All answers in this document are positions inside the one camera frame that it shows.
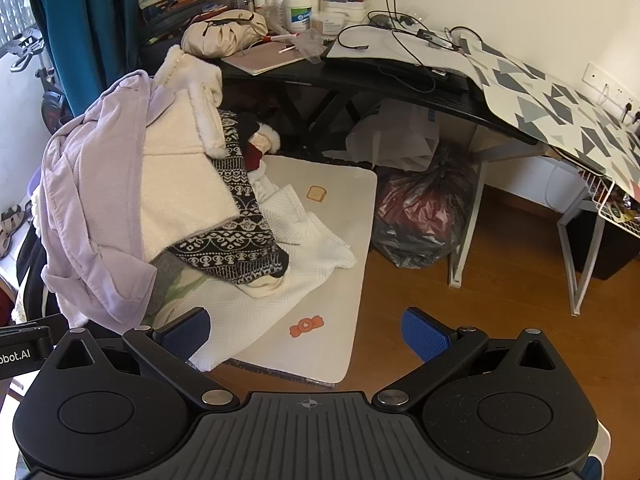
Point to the black garment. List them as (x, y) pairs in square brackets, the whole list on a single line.
[(35, 280)]

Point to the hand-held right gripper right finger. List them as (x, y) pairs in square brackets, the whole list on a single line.
[(425, 332)]

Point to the teal curtain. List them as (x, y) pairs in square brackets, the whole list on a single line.
[(85, 20)]

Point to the geometric patterned table mat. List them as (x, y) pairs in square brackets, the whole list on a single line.
[(550, 110)]

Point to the black white patterned sweater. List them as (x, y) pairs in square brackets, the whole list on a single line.
[(235, 240)]

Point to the cream floor mat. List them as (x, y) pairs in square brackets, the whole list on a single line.
[(340, 200)]

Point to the lilac knit cardigan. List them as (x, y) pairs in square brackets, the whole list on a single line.
[(80, 200)]

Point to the pink notebook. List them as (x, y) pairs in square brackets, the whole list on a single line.
[(265, 57)]

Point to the white plastic bag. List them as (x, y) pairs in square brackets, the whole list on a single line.
[(400, 135)]

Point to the black desk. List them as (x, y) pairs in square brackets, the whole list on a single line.
[(400, 95)]

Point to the white textured cloth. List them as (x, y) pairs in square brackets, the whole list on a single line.
[(300, 260)]

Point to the white table frame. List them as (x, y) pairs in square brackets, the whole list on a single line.
[(566, 260)]

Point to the red white plush garment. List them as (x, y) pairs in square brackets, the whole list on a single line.
[(260, 152)]

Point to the red white pen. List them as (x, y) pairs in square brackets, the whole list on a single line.
[(275, 38)]

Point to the white pump bottle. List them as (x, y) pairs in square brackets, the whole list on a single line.
[(298, 15)]

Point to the white wall socket strip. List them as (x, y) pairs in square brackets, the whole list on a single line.
[(600, 80)]

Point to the pair of sandals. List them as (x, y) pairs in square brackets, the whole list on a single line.
[(12, 227)]

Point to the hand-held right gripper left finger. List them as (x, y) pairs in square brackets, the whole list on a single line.
[(187, 332)]

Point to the cream fleece jacket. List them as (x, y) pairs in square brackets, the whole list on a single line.
[(175, 160)]

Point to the dark plastic bag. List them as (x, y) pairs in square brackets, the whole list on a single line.
[(420, 210)]

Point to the white desk pad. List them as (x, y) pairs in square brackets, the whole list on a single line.
[(380, 52)]

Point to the metal exercise machine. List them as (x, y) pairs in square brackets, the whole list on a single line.
[(50, 105)]

